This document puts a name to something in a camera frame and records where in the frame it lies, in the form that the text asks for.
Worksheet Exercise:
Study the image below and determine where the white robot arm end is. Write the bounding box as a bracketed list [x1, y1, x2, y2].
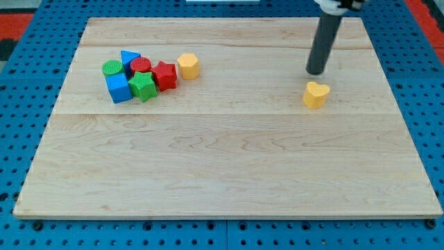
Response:
[314, 0, 368, 16]

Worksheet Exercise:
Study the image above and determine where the yellow hexagon block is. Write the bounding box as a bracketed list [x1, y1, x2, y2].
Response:
[177, 53, 200, 80]

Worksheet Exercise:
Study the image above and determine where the yellow heart block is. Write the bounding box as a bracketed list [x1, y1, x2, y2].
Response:
[302, 81, 330, 109]

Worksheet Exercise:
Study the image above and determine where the light wooden board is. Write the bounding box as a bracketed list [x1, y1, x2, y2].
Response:
[13, 17, 442, 220]

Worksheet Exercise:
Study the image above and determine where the red star block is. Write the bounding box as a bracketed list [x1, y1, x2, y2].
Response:
[152, 61, 177, 92]

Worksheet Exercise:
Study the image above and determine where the green star block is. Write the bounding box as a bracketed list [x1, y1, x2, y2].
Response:
[128, 72, 157, 102]

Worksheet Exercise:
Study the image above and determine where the red cylinder block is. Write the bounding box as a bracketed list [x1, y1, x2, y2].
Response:
[130, 57, 152, 74]

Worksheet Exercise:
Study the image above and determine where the blue cube block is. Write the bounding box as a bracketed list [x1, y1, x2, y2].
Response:
[105, 73, 133, 103]

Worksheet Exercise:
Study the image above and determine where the blue triangle block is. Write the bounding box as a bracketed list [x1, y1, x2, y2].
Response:
[120, 50, 141, 78]

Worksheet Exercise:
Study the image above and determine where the green cylinder block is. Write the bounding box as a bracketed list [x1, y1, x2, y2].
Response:
[101, 60, 125, 77]

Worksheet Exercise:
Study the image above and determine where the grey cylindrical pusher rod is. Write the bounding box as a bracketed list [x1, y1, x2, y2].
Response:
[306, 12, 342, 75]

